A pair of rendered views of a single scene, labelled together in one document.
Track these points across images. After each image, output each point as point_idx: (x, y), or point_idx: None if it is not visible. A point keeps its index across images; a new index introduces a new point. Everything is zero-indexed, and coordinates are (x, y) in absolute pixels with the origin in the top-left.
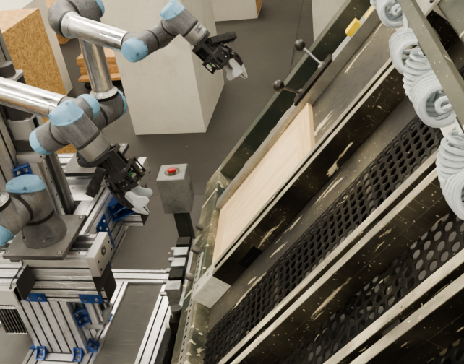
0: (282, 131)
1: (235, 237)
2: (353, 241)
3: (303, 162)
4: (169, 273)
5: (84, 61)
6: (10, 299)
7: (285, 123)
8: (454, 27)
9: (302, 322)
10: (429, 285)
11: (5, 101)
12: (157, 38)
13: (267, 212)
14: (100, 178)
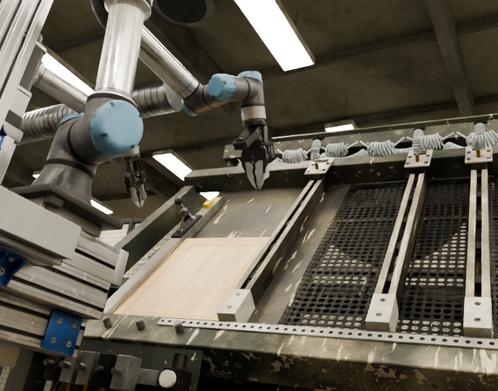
0: (169, 254)
1: (250, 267)
2: (407, 202)
3: (285, 220)
4: (107, 353)
5: None
6: (68, 242)
7: (172, 248)
8: (361, 163)
9: (413, 235)
10: (475, 182)
11: (157, 46)
12: None
13: (281, 242)
14: (257, 136)
